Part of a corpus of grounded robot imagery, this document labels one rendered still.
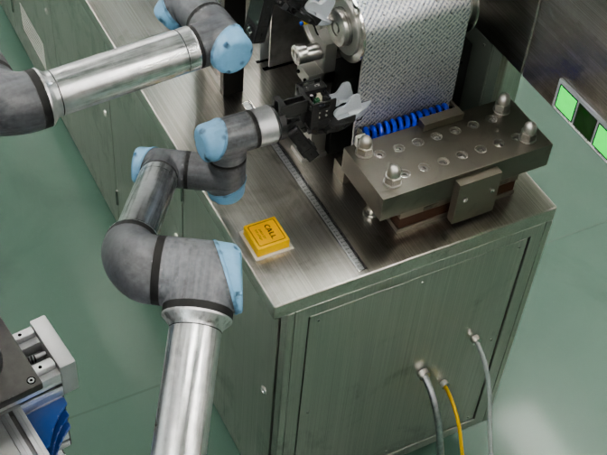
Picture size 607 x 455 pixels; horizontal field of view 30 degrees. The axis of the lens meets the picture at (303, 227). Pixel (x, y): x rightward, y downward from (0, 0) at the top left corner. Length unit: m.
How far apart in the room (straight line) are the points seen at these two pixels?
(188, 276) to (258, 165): 0.63
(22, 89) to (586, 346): 2.06
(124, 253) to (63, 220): 1.70
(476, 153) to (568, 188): 1.53
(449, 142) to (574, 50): 0.32
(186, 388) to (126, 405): 1.33
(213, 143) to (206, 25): 0.30
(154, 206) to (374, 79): 0.52
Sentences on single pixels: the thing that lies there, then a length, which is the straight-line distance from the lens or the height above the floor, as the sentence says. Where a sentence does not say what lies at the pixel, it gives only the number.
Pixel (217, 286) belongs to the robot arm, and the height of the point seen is 1.17.
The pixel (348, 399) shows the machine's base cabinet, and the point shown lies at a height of 0.46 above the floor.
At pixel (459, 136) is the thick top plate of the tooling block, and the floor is 1.03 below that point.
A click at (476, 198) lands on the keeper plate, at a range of 2.30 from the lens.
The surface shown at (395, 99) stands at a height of 1.08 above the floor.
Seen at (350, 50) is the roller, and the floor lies 1.22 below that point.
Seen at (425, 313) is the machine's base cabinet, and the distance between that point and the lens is 2.45.
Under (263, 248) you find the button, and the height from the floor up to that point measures 0.92.
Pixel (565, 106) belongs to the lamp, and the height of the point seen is 1.18.
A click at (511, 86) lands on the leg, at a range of 2.73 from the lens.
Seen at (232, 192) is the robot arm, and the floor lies 1.00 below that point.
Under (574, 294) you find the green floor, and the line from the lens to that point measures 3.50.
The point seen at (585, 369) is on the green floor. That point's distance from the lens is 3.33.
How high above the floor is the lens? 2.57
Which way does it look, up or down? 47 degrees down
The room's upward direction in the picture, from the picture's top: 5 degrees clockwise
